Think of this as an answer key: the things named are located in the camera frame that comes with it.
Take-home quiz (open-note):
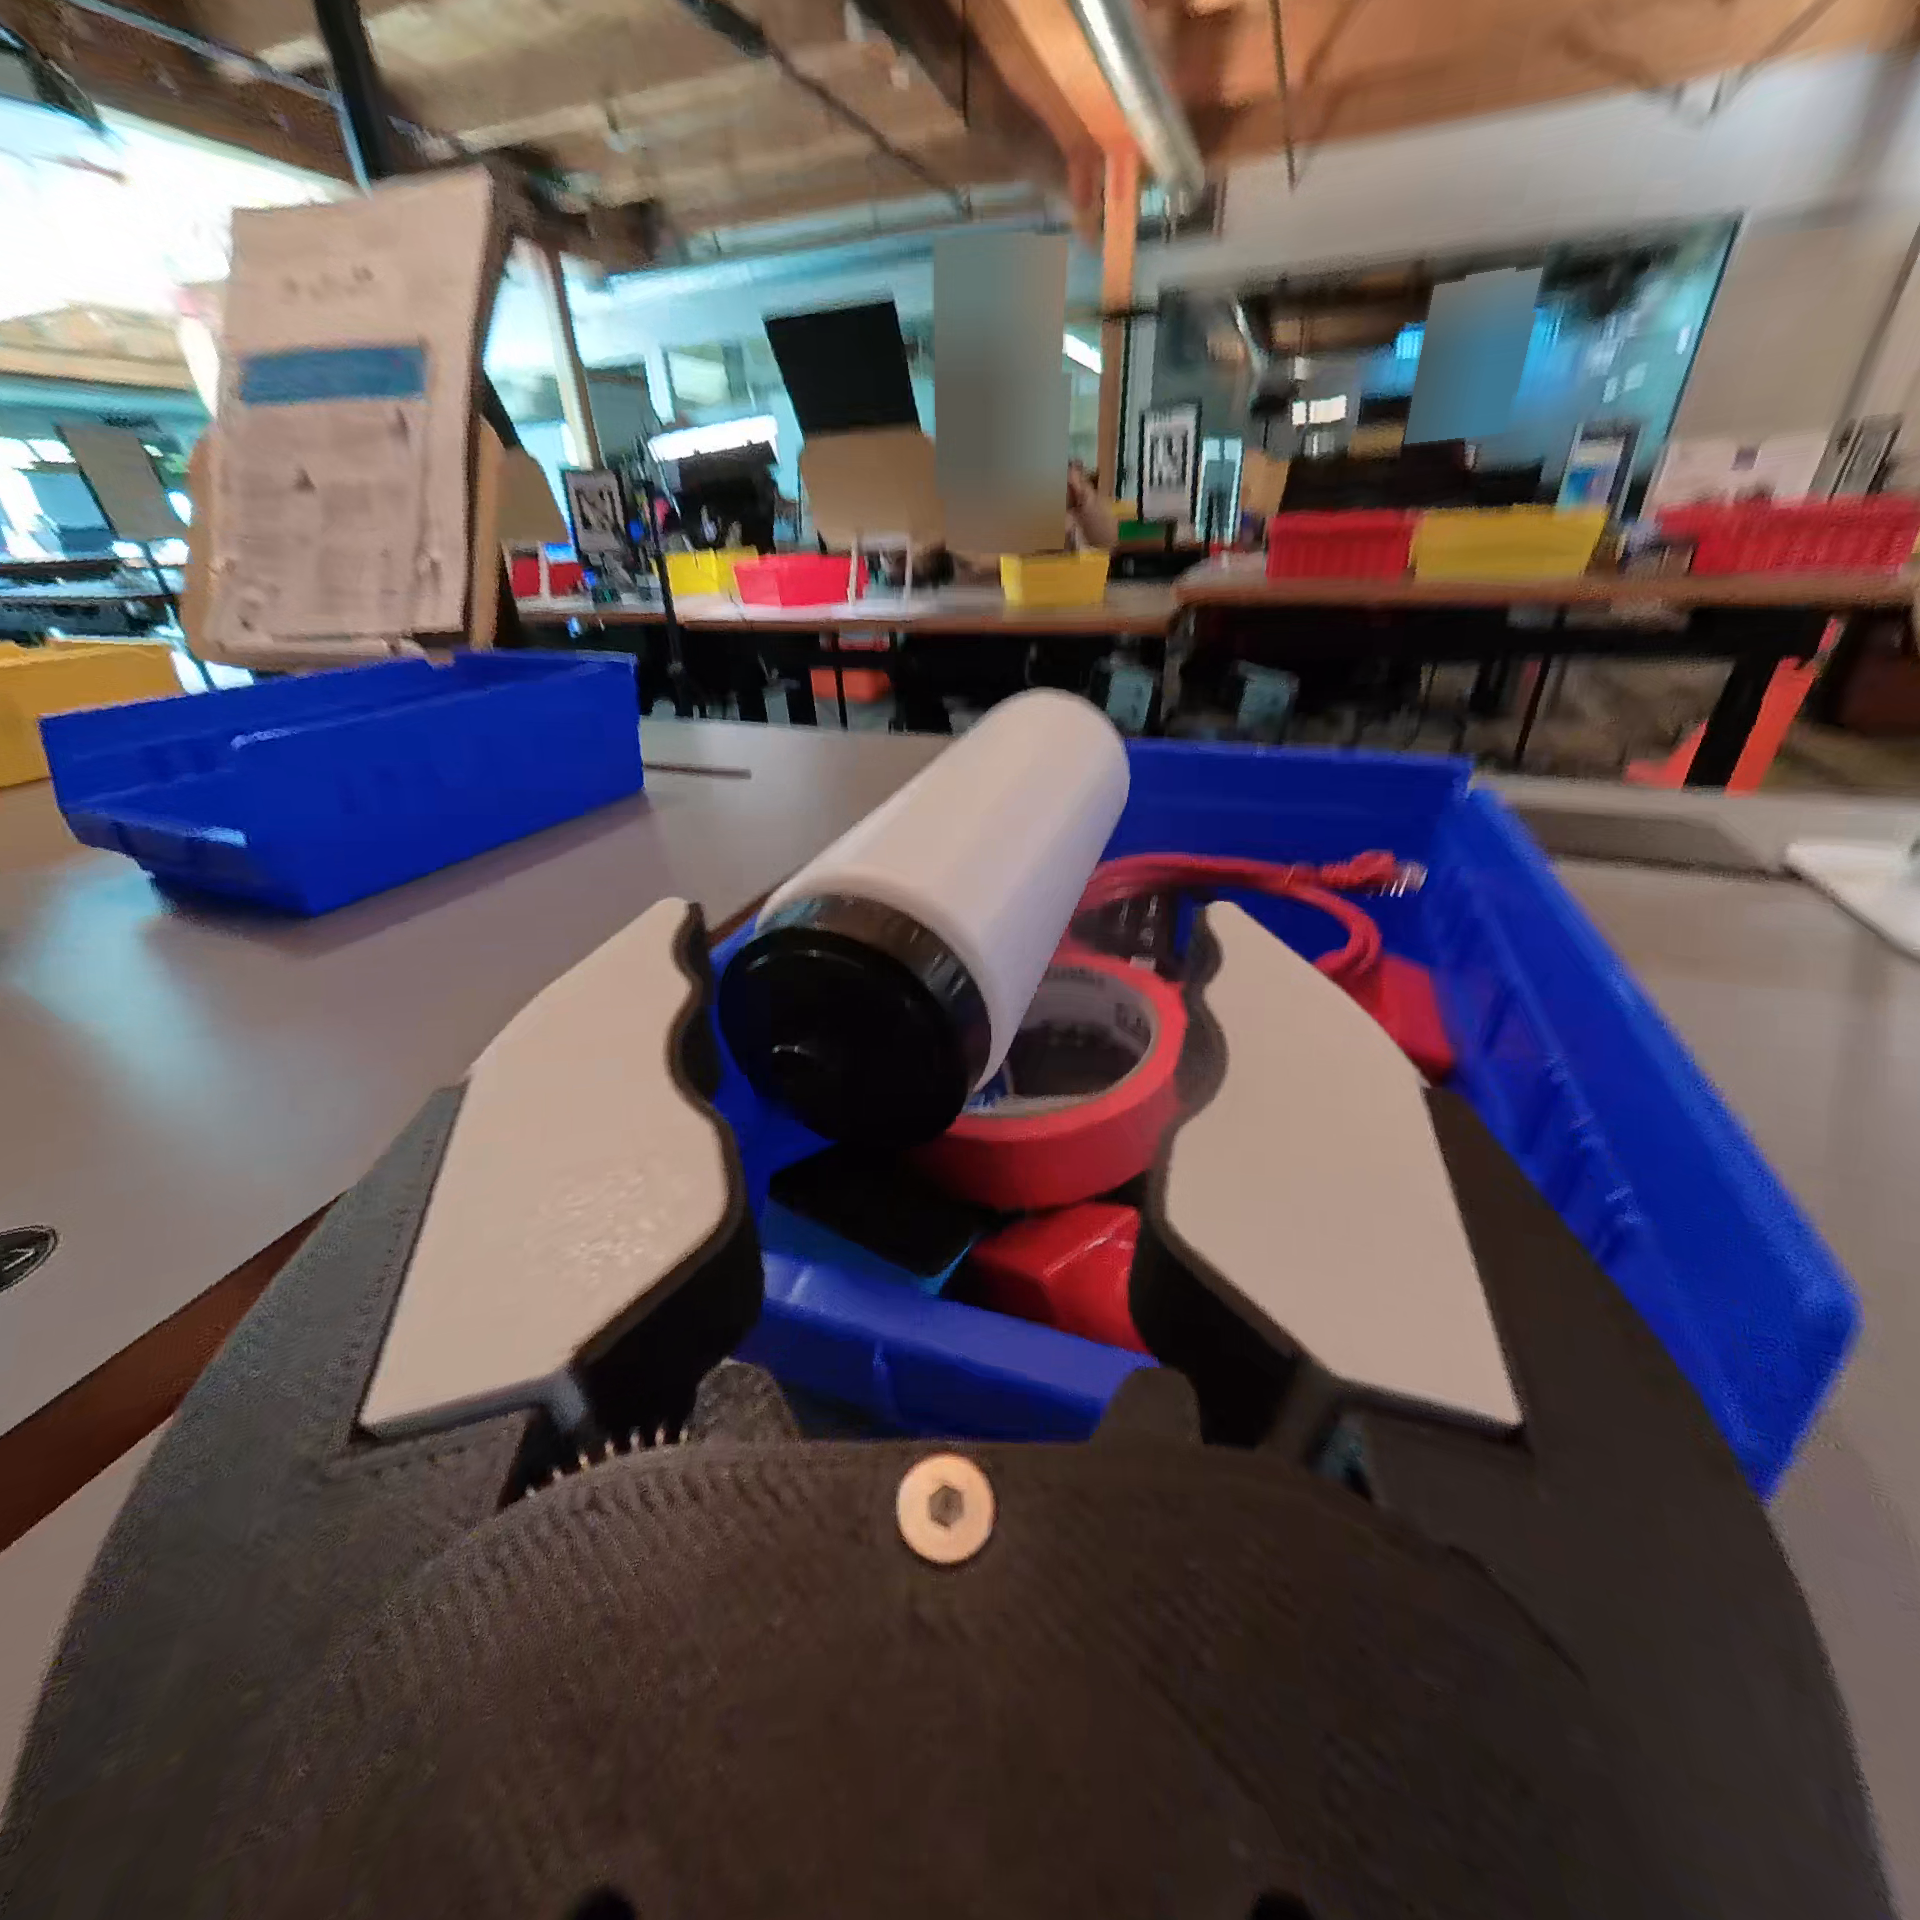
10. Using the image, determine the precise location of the brown cardboard instruction board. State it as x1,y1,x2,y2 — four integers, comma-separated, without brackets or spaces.
181,160,519,672

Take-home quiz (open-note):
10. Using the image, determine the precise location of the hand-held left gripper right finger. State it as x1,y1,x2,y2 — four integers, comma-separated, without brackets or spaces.
1129,898,1525,1479

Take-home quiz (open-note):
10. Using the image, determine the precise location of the blue plastic bin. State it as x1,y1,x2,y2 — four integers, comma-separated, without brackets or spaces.
40,648,647,919
705,736,1865,1503

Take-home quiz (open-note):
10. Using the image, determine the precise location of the metal air duct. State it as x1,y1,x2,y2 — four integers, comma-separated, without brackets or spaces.
1072,0,1211,204

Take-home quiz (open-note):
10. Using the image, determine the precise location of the orange traffic cone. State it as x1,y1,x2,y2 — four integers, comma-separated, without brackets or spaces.
1626,615,1849,792

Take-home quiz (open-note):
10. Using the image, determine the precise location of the red network cable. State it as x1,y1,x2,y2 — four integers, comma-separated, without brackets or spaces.
1076,850,1459,1084

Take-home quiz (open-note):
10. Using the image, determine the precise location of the red tape roll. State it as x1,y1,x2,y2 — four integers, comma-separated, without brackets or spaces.
899,935,1194,1213

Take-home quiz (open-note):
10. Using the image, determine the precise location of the wooden document stand black board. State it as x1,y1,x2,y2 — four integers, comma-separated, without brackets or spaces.
762,299,951,589

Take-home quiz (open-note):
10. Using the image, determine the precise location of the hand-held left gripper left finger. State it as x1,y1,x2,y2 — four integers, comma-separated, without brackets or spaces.
358,895,771,1462

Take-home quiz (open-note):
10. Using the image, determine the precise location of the wooden table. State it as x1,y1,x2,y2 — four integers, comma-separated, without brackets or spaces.
511,585,1187,722
1176,561,1920,780

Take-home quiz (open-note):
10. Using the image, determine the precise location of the white water bottle black lid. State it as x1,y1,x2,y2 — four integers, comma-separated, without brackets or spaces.
716,685,1130,1150

